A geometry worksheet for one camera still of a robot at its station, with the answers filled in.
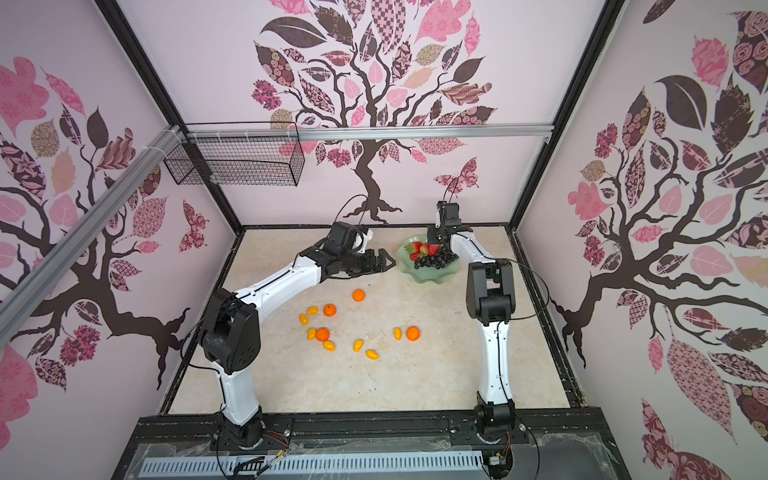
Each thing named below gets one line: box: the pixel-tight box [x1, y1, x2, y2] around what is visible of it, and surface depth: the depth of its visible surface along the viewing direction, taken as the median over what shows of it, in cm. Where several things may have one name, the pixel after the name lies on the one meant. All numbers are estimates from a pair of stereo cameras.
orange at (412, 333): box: [406, 326, 421, 342], surface depth 91 cm
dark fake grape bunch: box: [414, 247, 459, 270], surface depth 105 cm
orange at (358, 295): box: [352, 289, 366, 302], surface depth 101 cm
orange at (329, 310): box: [323, 304, 337, 317], surface depth 97 cm
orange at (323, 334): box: [316, 327, 330, 342], surface depth 91 cm
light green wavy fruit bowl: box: [396, 234, 459, 284], surface depth 108 cm
